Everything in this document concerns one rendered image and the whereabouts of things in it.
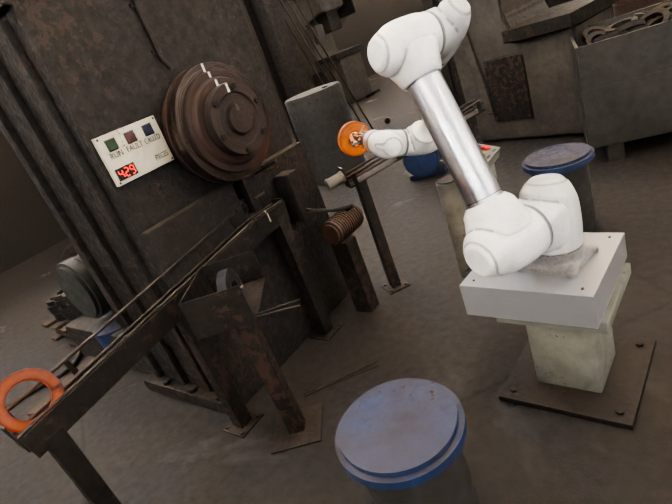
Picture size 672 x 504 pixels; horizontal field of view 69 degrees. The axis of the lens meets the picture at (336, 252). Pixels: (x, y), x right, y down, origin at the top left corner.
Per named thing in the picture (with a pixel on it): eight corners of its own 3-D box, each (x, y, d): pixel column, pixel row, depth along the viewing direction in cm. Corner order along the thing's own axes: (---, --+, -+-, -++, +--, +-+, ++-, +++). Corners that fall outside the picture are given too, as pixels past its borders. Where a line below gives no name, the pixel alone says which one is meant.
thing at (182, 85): (200, 201, 193) (143, 84, 175) (274, 157, 224) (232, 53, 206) (210, 200, 189) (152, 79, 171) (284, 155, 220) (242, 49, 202)
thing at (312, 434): (268, 466, 176) (178, 304, 149) (276, 415, 200) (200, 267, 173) (321, 453, 173) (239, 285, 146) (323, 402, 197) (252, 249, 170)
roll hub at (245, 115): (223, 166, 189) (190, 96, 178) (268, 141, 208) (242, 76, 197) (232, 165, 185) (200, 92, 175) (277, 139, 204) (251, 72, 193)
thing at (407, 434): (363, 567, 132) (307, 456, 115) (414, 471, 153) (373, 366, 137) (476, 622, 111) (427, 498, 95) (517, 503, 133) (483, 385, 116)
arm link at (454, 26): (435, 32, 152) (402, 43, 146) (462, -20, 135) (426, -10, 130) (460, 62, 149) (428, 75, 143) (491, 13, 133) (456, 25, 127)
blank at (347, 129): (357, 161, 225) (360, 162, 222) (330, 144, 218) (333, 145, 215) (375, 131, 223) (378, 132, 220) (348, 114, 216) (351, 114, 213)
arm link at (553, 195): (596, 236, 143) (589, 166, 135) (558, 264, 136) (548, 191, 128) (547, 229, 157) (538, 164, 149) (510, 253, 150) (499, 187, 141)
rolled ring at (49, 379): (15, 357, 145) (14, 359, 148) (-24, 419, 135) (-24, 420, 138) (76, 381, 152) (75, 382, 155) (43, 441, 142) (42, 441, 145)
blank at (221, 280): (227, 322, 149) (237, 319, 149) (210, 275, 148) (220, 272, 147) (242, 309, 165) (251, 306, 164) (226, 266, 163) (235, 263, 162)
